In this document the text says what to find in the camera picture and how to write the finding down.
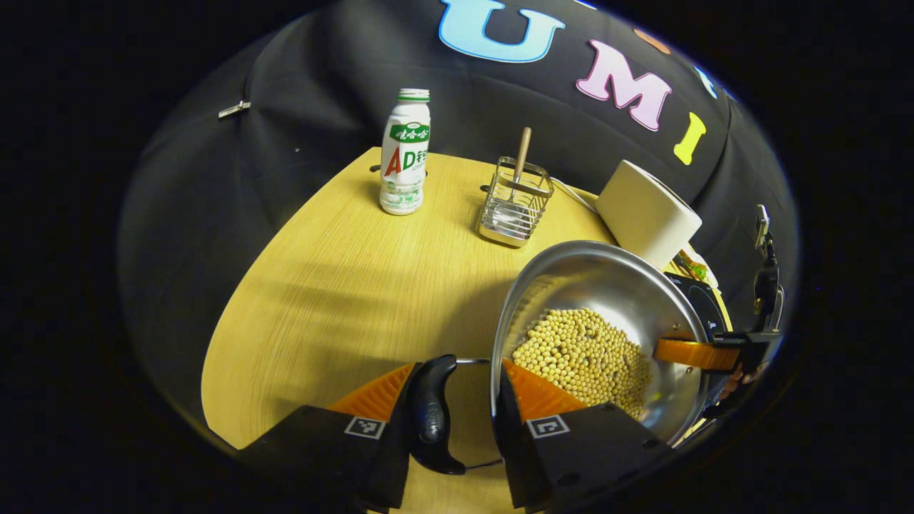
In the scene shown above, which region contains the black induction cooktop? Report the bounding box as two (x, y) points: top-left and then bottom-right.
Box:
(664, 271), (733, 338)

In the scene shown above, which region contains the white power cable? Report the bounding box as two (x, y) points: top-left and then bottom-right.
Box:
(551, 177), (601, 215)

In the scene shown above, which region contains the pile of soybeans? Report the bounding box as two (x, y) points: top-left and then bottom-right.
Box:
(511, 308), (654, 420)

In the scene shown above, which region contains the wooden-handled spoon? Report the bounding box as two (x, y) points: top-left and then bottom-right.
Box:
(511, 127), (533, 188)

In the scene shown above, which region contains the black backdrop cloth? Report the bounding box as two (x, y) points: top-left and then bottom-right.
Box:
(118, 0), (800, 458)

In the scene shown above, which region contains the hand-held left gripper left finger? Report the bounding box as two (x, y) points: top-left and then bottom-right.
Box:
(236, 361), (423, 512)

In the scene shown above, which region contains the stainless steel pot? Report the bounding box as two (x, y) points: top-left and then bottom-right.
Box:
(408, 240), (715, 476)

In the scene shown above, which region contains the white drink bottle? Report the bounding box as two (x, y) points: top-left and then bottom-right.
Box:
(379, 89), (431, 216)

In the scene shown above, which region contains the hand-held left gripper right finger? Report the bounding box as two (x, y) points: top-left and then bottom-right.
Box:
(491, 357), (677, 513)

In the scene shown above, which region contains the wire utensil basket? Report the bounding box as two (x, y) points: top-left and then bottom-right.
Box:
(477, 157), (555, 248)

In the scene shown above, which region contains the sandwich with lettuce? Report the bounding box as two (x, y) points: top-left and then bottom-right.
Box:
(677, 250), (709, 283)

